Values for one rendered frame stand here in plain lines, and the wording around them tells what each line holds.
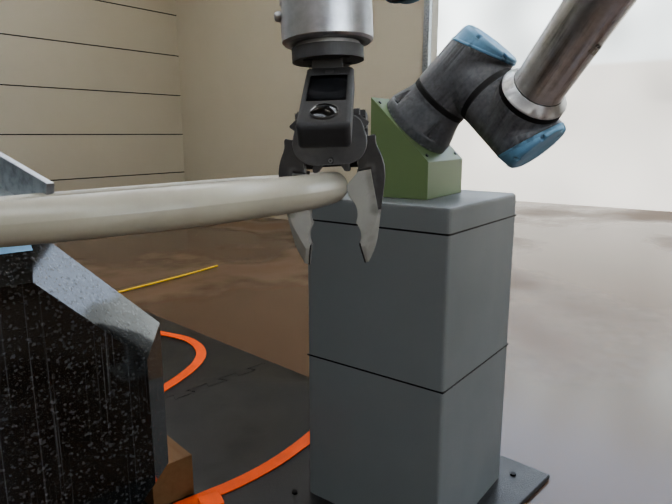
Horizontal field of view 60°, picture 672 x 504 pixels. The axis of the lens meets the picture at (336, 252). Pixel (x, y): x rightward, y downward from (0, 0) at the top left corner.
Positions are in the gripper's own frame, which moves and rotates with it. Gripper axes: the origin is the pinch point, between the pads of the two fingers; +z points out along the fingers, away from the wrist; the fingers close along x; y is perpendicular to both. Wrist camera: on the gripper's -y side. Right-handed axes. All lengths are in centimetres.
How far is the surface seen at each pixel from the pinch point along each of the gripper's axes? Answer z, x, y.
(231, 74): -125, 180, 663
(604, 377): 85, -92, 186
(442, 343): 32, -16, 71
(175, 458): 68, 55, 87
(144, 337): 25, 46, 56
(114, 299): 16, 51, 54
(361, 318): 29, 2, 82
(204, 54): -155, 219, 687
